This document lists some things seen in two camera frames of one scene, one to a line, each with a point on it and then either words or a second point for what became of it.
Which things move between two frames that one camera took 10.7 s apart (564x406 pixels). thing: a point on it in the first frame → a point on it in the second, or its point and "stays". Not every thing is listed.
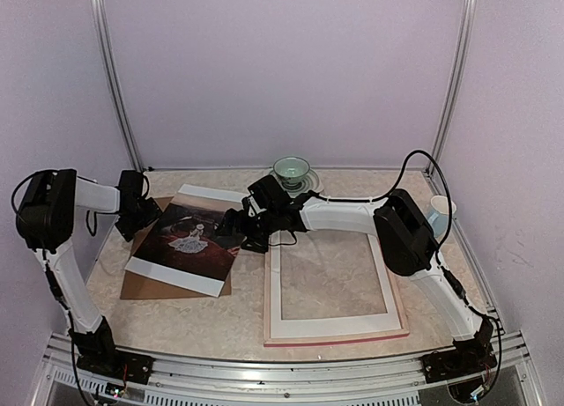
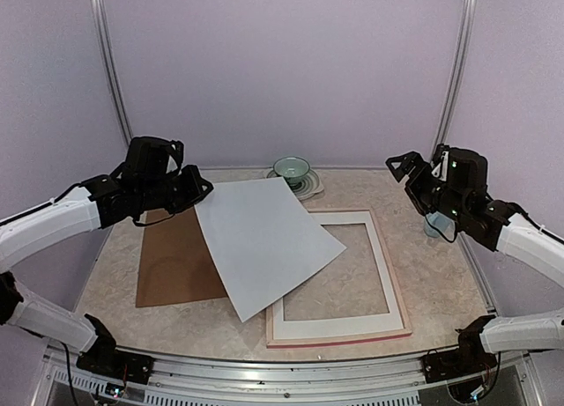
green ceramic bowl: (291, 169) stays
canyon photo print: (183, 247) → (264, 239)
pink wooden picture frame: (325, 337) stays
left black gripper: (152, 210) → (196, 188)
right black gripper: (228, 220) → (414, 183)
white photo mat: (329, 325) stays
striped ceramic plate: (313, 182) stays
